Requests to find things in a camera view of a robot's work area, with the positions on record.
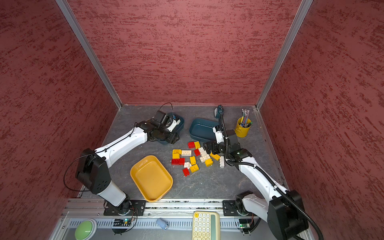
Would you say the yellow lego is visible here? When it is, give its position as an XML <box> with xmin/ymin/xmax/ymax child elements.
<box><xmin>194</xmin><ymin>141</ymin><xmax>201</xmax><ymax>149</ymax></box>
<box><xmin>190</xmin><ymin>164</ymin><xmax>199</xmax><ymax>173</ymax></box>
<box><xmin>210</xmin><ymin>153</ymin><xmax>221</xmax><ymax>161</ymax></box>
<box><xmin>190</xmin><ymin>156</ymin><xmax>197</xmax><ymax>166</ymax></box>
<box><xmin>172</xmin><ymin>153</ymin><xmax>180</xmax><ymax>159</ymax></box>
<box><xmin>172</xmin><ymin>149</ymin><xmax>182</xmax><ymax>155</ymax></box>
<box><xmin>205</xmin><ymin>158</ymin><xmax>214</xmax><ymax>167</ymax></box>

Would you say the white lego long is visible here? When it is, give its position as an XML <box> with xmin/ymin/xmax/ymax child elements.
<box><xmin>181</xmin><ymin>150</ymin><xmax>192</xmax><ymax>157</ymax></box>

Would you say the red lego top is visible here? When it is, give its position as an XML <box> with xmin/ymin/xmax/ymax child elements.
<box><xmin>188</xmin><ymin>142</ymin><xmax>196</xmax><ymax>149</ymax></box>

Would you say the red lego long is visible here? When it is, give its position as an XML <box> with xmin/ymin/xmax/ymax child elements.
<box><xmin>171</xmin><ymin>158</ymin><xmax>185</xmax><ymax>166</ymax></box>

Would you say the red lego bottom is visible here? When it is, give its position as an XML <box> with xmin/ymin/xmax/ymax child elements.
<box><xmin>183</xmin><ymin>168</ymin><xmax>190</xmax><ymax>177</ymax></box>

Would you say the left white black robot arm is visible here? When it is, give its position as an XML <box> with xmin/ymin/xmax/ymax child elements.
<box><xmin>75</xmin><ymin>110</ymin><xmax>184</xmax><ymax>215</ymax></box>

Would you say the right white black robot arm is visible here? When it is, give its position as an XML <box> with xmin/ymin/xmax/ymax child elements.
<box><xmin>204</xmin><ymin>127</ymin><xmax>309</xmax><ymax>240</ymax></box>

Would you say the yellow pen cup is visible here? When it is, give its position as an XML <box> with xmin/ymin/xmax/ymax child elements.
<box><xmin>235</xmin><ymin>117</ymin><xmax>252</xmax><ymax>138</ymax></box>

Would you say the white lego far right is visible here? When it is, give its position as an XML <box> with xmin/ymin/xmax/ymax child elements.
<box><xmin>220</xmin><ymin>156</ymin><xmax>225</xmax><ymax>168</ymax></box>

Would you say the left teal plastic bin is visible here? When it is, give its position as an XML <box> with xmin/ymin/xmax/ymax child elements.
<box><xmin>156</xmin><ymin>113</ymin><xmax>185</xmax><ymax>145</ymax></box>

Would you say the teal plastic bin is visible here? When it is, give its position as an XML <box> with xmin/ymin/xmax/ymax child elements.
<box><xmin>156</xmin><ymin>113</ymin><xmax>185</xmax><ymax>145</ymax></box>
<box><xmin>189</xmin><ymin>118</ymin><xmax>219</xmax><ymax>143</ymax></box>

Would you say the right teal plastic bin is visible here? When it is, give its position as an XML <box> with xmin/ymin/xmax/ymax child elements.
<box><xmin>189</xmin><ymin>118</ymin><xmax>219</xmax><ymax>143</ymax></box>

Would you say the red lego middle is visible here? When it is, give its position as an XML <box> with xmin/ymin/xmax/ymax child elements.
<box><xmin>194</xmin><ymin>149</ymin><xmax>201</xmax><ymax>157</ymax></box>

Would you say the teal white small bottle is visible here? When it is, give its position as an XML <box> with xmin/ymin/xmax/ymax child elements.
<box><xmin>214</xmin><ymin>105</ymin><xmax>224</xmax><ymax>120</ymax></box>

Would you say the yellow lego bottom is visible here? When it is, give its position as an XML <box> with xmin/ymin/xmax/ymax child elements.
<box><xmin>190</xmin><ymin>164</ymin><xmax>199</xmax><ymax>173</ymax></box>

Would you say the white lego small centre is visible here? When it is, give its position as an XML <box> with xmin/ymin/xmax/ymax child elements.
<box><xmin>184</xmin><ymin>162</ymin><xmax>192</xmax><ymax>169</ymax></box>

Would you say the yellow plastic tray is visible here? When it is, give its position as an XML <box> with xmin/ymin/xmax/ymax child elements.
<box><xmin>130</xmin><ymin>155</ymin><xmax>174</xmax><ymax>202</ymax></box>

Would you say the right circuit board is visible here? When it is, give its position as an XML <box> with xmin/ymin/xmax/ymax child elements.
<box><xmin>239</xmin><ymin>219</ymin><xmax>252</xmax><ymax>229</ymax></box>

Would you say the circuit board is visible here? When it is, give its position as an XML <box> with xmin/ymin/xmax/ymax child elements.
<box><xmin>113</xmin><ymin>219</ymin><xmax>131</xmax><ymax>228</ymax></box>
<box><xmin>239</xmin><ymin>219</ymin><xmax>252</xmax><ymax>229</ymax></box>

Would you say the cream green calculator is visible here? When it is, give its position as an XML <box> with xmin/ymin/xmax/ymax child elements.
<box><xmin>192</xmin><ymin>211</ymin><xmax>221</xmax><ymax>240</ymax></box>

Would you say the small blue grey cylinder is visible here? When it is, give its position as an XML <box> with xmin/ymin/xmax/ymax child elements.
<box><xmin>156</xmin><ymin>218</ymin><xmax>169</xmax><ymax>230</ymax></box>

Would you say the left circuit board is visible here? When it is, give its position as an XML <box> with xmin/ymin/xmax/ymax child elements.
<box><xmin>113</xmin><ymin>219</ymin><xmax>131</xmax><ymax>228</ymax></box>

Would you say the green push button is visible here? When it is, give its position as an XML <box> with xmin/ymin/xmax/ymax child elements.
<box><xmin>75</xmin><ymin>219</ymin><xmax>98</xmax><ymax>240</ymax></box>

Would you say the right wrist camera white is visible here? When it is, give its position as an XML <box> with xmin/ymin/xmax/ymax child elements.
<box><xmin>213</xmin><ymin>126</ymin><xmax>224</xmax><ymax>144</ymax></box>

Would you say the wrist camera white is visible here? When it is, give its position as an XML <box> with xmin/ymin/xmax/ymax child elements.
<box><xmin>167</xmin><ymin>118</ymin><xmax>181</xmax><ymax>132</ymax></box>
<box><xmin>213</xmin><ymin>126</ymin><xmax>224</xmax><ymax>144</ymax></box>

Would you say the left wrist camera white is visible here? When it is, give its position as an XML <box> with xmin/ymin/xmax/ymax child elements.
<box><xmin>167</xmin><ymin>118</ymin><xmax>181</xmax><ymax>132</ymax></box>

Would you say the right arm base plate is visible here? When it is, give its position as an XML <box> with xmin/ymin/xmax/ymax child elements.
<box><xmin>222</xmin><ymin>200</ymin><xmax>250</xmax><ymax>217</ymax></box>

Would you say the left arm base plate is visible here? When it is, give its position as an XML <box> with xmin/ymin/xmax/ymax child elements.
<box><xmin>104</xmin><ymin>200</ymin><xmax>147</xmax><ymax>217</ymax></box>

